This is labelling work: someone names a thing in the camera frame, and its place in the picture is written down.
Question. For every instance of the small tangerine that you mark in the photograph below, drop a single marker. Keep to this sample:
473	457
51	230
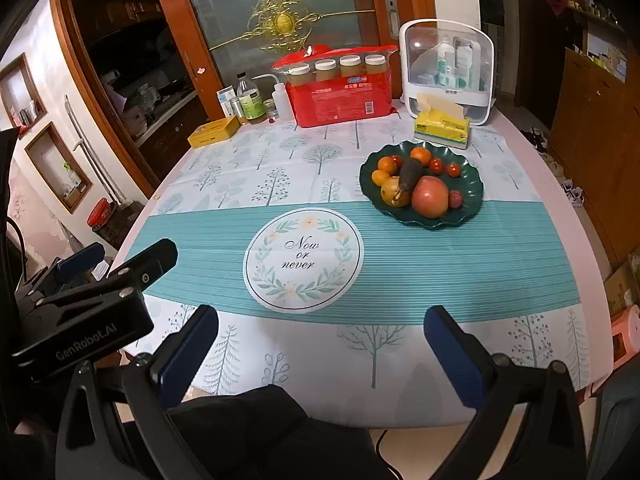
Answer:
380	177

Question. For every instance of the tangerine with stem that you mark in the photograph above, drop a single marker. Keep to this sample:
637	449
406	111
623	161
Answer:
386	164

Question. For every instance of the dark overripe banana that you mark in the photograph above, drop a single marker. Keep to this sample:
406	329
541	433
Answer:
412	172

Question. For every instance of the white blue small box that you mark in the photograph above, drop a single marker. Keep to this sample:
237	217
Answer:
226	102

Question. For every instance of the white teal lotion bottle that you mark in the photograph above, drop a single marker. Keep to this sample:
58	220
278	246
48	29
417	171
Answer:
445	62
465	65

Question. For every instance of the white squeeze bottle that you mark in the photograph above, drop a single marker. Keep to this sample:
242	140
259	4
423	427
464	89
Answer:
281	102

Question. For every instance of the wooden wall niche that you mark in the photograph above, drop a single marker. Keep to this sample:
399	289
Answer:
22	95
57	167

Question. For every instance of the black shoes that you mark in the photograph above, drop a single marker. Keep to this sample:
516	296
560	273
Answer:
535	137

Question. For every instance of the dark green scalloped plate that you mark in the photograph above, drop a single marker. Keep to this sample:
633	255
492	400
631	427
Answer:
470	195

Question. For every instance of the person's dark trousers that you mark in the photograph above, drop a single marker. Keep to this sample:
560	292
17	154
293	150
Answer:
270	435

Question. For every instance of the flat yellow box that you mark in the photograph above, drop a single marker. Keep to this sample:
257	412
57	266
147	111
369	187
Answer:
212	131

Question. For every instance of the red box with jars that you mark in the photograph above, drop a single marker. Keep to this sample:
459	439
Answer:
335	102

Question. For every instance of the red apple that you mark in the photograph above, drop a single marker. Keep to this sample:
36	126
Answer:
430	197

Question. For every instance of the green label glass bottle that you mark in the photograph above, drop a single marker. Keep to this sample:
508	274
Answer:
250	105

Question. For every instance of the cardboard box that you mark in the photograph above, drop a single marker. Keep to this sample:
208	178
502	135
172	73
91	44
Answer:
622	282

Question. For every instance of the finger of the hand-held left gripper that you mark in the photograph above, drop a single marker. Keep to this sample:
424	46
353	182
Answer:
157	255
77	262

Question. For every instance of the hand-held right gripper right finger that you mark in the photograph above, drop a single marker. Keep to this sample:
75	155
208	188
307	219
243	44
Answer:
450	355

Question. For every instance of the small glass jar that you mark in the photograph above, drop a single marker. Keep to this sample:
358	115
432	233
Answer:
269	110

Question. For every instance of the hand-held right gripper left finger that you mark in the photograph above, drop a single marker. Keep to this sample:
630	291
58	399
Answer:
187	355

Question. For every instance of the red bucket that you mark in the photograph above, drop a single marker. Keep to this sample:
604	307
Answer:
100	212

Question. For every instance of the glass door with gold ornament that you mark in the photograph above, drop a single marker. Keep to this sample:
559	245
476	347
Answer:
225	5

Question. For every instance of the yellow tissue pack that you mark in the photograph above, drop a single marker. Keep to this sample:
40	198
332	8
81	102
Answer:
442	130

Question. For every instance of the white clear storage box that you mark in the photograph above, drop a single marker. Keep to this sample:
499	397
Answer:
420	95

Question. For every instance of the large yellow orange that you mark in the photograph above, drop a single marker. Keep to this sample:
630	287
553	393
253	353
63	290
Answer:
390	193

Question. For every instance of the pink stool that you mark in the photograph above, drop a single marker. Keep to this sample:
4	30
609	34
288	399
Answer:
627	335

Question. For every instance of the white shoes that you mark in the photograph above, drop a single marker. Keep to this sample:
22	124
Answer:
574	191

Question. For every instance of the wooden cabinet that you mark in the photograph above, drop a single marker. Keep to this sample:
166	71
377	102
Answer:
590	135

